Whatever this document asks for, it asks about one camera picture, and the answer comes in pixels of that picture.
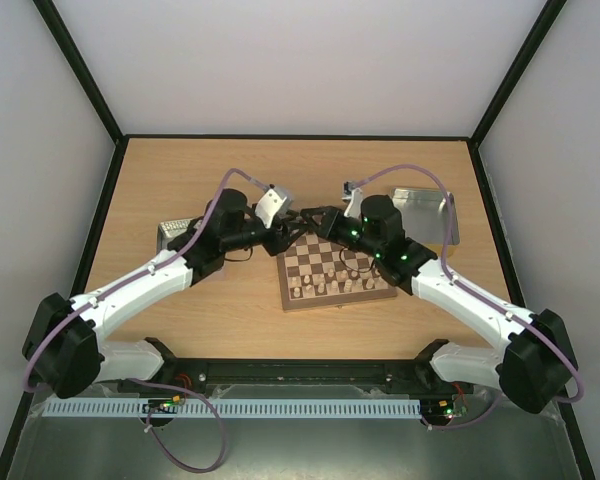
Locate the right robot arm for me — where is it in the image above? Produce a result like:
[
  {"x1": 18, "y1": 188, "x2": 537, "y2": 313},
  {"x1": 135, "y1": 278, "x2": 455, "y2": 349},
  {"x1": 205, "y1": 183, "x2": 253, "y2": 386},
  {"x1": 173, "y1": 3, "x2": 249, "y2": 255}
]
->
[{"x1": 301, "y1": 195, "x2": 578, "y2": 414}]

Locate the light blue cable duct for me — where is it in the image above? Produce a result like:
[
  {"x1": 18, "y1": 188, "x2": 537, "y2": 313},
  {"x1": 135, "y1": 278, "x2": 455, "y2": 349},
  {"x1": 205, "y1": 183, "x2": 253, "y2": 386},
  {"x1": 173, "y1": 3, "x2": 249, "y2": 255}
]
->
[{"x1": 42, "y1": 398, "x2": 421, "y2": 420}]

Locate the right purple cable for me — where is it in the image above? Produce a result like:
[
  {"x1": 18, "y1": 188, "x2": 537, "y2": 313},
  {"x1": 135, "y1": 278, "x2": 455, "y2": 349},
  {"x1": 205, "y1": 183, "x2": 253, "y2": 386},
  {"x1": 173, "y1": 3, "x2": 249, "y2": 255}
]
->
[{"x1": 354, "y1": 164, "x2": 586, "y2": 431}]

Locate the right metal tin tray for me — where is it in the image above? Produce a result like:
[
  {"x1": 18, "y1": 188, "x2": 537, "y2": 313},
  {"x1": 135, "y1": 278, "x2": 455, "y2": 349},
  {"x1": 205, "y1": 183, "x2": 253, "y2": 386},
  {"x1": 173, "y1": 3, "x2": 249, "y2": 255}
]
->
[{"x1": 391, "y1": 187, "x2": 460, "y2": 248}]

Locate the purple cable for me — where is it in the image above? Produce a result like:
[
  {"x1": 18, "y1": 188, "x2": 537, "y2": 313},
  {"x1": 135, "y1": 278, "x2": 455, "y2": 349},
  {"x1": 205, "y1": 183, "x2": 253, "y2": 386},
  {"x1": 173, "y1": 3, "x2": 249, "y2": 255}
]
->
[
  {"x1": 354, "y1": 164, "x2": 586, "y2": 431},
  {"x1": 22, "y1": 168, "x2": 271, "y2": 471}
]

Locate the left metal tin tray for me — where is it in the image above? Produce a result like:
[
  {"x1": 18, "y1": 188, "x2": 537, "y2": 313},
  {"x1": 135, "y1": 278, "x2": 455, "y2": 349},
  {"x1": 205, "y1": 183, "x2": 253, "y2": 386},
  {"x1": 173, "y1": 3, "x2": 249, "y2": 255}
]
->
[{"x1": 156, "y1": 216, "x2": 226, "y2": 282}]

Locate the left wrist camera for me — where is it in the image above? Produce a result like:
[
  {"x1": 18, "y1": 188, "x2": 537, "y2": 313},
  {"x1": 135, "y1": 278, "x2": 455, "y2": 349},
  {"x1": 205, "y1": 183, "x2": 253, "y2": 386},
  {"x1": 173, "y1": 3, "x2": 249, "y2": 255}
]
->
[{"x1": 255, "y1": 184, "x2": 294, "y2": 229}]

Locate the wooden chess board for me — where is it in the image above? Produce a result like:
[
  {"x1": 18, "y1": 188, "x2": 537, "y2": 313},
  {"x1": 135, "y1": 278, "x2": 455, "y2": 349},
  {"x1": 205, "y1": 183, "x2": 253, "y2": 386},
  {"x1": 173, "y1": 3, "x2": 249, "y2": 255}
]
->
[{"x1": 277, "y1": 233, "x2": 397, "y2": 312}]

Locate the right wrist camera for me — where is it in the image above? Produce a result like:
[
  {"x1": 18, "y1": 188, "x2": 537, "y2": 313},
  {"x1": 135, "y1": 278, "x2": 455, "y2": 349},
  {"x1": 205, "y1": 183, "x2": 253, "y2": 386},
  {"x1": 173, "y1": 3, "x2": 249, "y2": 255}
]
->
[{"x1": 342, "y1": 181, "x2": 364, "y2": 219}]

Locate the black frame base rail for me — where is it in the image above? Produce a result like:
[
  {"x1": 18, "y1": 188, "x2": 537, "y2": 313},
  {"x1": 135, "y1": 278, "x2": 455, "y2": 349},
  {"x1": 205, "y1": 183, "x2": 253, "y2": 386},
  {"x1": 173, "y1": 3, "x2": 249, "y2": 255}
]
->
[{"x1": 149, "y1": 357, "x2": 472, "y2": 398}]

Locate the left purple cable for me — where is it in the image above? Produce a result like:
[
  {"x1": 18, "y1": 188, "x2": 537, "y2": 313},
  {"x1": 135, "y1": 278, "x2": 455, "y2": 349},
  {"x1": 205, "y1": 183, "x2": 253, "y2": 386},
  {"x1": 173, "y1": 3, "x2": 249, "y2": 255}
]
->
[{"x1": 22, "y1": 168, "x2": 271, "y2": 471}]

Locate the metal tin tray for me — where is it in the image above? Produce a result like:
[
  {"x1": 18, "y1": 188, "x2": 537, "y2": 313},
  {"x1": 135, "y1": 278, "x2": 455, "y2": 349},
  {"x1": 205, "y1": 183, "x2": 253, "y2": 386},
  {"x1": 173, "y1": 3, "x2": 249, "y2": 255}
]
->
[
  {"x1": 391, "y1": 187, "x2": 460, "y2": 248},
  {"x1": 156, "y1": 216, "x2": 226, "y2": 282}
]

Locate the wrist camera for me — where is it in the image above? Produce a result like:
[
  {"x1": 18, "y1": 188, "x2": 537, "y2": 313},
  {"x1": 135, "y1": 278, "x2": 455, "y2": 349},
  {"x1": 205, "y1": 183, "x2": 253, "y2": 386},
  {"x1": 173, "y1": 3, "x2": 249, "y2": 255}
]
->
[
  {"x1": 342, "y1": 181, "x2": 364, "y2": 219},
  {"x1": 255, "y1": 184, "x2": 294, "y2": 229}
]

